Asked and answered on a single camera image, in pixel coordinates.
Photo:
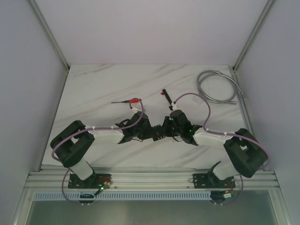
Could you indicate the red handle screwdriver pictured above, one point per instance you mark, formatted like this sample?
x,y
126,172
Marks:
x,y
130,101

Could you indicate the white slotted cable duct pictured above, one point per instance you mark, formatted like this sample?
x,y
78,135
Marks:
x,y
121,195

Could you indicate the right aluminium frame post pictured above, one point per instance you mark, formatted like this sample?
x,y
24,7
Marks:
x,y
254,33

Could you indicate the left aluminium frame post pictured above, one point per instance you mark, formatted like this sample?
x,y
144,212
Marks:
x,y
48,33

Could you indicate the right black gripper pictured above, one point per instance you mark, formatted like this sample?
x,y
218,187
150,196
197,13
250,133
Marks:
x,y
165,127

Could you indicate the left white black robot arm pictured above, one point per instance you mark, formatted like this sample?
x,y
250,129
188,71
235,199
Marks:
x,y
70,146

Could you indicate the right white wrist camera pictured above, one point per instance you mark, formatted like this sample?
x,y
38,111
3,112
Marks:
x,y
174,107

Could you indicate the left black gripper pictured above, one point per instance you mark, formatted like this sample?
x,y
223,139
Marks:
x,y
149,132

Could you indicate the black fuse box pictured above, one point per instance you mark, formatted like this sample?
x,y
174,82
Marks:
x,y
157,133

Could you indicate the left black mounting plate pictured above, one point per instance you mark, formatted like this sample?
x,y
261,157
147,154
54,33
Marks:
x,y
95,181

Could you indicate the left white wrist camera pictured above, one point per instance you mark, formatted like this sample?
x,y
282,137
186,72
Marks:
x,y
134,109

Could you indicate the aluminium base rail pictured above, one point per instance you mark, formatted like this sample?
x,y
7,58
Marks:
x,y
149,179

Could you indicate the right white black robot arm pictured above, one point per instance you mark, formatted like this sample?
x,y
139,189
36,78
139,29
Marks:
x,y
245,156

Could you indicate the black mounting plate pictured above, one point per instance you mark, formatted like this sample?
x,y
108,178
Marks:
x,y
205,181
95,181

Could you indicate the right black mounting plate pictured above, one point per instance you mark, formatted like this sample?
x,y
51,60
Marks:
x,y
205,181

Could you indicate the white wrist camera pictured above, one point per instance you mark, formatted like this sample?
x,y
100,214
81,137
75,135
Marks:
x,y
174,107
134,109

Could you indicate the aluminium frame post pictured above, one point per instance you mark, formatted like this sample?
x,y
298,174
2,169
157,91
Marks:
x,y
254,33
48,33

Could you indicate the black handle claw hammer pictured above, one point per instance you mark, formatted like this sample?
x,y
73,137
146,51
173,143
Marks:
x,y
167,96

